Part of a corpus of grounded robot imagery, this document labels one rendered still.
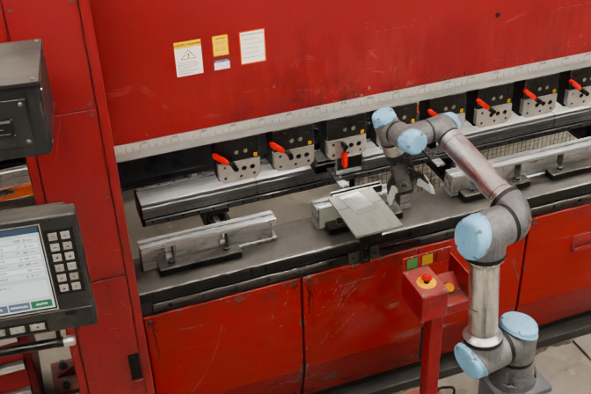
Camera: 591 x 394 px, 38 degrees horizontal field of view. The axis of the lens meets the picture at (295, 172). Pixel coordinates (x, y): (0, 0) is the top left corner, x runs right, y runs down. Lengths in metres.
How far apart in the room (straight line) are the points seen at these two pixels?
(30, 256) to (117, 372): 0.95
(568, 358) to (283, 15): 2.14
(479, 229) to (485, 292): 0.21
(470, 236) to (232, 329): 1.17
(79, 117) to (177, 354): 1.10
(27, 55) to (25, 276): 0.55
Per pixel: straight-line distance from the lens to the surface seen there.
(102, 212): 2.64
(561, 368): 4.01
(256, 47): 2.74
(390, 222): 3.02
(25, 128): 2.03
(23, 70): 2.03
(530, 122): 3.79
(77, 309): 2.29
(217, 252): 3.07
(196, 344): 3.19
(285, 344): 3.33
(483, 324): 2.52
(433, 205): 3.35
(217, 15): 2.67
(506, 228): 2.36
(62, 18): 2.36
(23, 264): 2.21
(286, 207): 4.87
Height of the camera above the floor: 2.75
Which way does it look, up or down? 32 degrees down
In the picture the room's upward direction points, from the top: 2 degrees counter-clockwise
